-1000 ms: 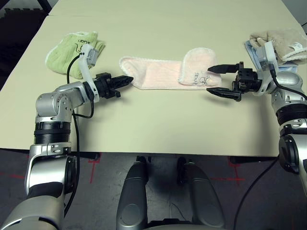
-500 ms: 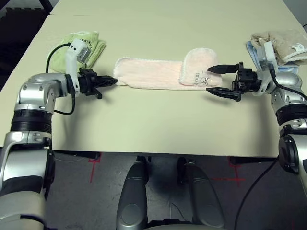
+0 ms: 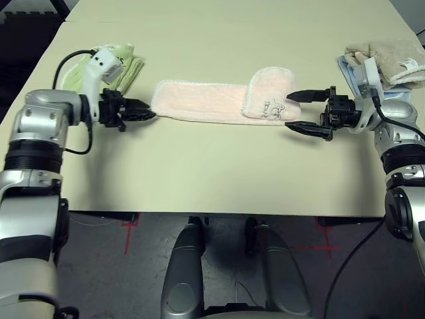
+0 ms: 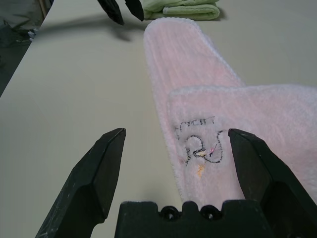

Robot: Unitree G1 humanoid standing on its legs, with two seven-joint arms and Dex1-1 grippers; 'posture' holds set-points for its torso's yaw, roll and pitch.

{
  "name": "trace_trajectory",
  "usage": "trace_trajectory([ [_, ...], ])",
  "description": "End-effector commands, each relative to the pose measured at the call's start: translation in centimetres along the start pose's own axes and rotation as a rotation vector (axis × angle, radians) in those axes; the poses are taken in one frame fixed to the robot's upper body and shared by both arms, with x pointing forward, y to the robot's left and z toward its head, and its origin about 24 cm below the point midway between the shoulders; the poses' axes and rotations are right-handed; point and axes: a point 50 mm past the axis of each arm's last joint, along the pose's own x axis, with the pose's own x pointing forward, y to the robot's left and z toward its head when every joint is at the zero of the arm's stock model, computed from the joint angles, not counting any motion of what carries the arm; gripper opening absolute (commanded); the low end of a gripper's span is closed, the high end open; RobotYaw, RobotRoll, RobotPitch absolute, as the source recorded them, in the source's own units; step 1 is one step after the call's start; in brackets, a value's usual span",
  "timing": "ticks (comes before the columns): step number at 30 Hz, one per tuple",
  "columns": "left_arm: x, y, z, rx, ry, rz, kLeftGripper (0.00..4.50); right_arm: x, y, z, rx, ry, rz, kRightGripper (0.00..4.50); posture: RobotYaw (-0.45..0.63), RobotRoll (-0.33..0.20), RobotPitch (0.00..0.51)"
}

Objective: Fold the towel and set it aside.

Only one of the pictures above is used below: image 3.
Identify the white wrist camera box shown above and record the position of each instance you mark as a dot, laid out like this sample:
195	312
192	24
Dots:
99	66
368	71

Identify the dark framed side table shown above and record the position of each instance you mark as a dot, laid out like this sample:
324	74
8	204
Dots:
61	8

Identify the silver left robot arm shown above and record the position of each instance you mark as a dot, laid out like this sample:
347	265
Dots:
30	199

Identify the grey robot leg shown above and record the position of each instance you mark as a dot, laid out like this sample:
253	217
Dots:
282	272
184	266

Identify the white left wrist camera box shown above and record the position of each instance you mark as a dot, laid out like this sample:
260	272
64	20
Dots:
99	66

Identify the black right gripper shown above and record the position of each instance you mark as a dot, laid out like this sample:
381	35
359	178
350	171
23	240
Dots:
342	111

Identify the grey robot waist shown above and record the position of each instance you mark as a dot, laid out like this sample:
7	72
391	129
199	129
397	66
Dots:
255	314

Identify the grey left robot leg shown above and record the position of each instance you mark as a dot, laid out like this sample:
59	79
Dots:
184	266

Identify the green folded towel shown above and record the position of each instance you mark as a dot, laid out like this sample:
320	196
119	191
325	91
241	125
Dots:
129	69

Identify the light blue folded towel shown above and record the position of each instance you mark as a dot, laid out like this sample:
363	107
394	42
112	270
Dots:
348	74

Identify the beige folded towel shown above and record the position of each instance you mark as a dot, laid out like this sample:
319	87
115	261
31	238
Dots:
395	56

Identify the pink ribbed towel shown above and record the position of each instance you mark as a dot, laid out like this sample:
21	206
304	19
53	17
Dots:
199	103

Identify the grey right robot leg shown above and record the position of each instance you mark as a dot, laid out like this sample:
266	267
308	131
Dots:
282	272

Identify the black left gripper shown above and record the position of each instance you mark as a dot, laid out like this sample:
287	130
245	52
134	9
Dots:
111	109

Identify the black foam floor mat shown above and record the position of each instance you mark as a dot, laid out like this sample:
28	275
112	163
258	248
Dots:
23	50

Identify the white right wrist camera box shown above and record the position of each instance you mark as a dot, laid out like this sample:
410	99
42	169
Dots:
368	71

